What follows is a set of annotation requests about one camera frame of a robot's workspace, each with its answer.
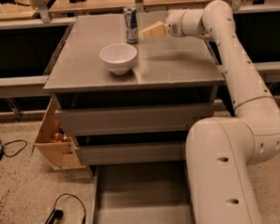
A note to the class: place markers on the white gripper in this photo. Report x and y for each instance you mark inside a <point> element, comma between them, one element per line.
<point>174,23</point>

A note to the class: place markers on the redbull can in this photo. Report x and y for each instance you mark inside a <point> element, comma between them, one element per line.
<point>130,17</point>

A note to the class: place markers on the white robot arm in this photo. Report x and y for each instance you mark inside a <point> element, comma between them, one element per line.
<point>219,150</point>

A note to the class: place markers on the grey drawer cabinet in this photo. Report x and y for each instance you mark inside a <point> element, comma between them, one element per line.
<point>130,103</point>

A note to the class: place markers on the grey top drawer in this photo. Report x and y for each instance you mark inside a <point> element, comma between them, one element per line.
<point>134,119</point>

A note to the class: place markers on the grey middle drawer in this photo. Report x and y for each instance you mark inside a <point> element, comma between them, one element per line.
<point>131,153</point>

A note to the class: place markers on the grey open bottom drawer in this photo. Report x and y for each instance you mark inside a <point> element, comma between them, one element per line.
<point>141,193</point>

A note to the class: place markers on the white bowl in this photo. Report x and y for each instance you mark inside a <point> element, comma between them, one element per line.
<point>118,58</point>

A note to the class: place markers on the copper object in box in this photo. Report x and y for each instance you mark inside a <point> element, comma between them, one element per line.
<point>57,138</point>

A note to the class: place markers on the wooden box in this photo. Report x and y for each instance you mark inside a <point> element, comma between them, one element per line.
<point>58,155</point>

